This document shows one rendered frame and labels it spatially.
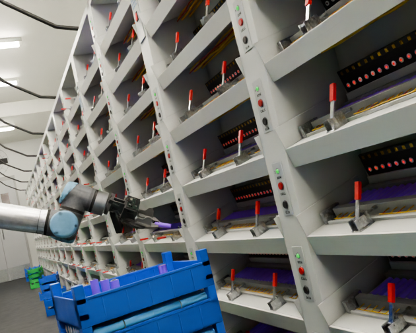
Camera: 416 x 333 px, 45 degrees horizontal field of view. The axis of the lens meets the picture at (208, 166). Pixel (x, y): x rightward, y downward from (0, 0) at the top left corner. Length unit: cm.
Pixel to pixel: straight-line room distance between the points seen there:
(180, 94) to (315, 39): 90
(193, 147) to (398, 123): 104
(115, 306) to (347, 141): 54
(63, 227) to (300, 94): 95
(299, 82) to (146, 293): 57
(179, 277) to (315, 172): 37
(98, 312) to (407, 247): 57
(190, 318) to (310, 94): 56
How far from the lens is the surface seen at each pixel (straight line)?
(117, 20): 221
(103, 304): 102
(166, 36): 186
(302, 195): 111
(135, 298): 104
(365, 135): 90
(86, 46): 316
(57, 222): 174
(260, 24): 116
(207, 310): 112
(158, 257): 243
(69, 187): 190
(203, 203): 176
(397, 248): 91
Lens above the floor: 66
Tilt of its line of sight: 4 degrees up
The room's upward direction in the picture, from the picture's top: 13 degrees counter-clockwise
